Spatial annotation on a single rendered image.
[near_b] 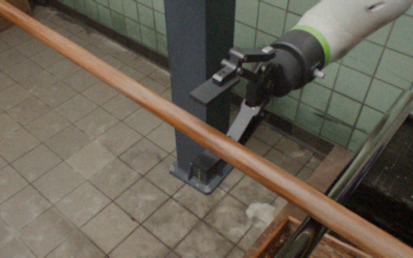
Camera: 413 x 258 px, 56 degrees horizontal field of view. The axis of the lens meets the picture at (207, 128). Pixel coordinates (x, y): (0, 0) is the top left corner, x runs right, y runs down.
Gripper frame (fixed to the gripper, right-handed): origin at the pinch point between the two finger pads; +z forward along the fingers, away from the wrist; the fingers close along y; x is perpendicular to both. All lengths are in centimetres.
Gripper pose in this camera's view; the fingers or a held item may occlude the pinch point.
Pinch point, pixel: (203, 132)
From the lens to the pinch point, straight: 54.7
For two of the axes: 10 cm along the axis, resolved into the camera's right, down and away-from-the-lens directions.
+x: -7.5, -4.7, 4.6
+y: 0.0, 7.0, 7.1
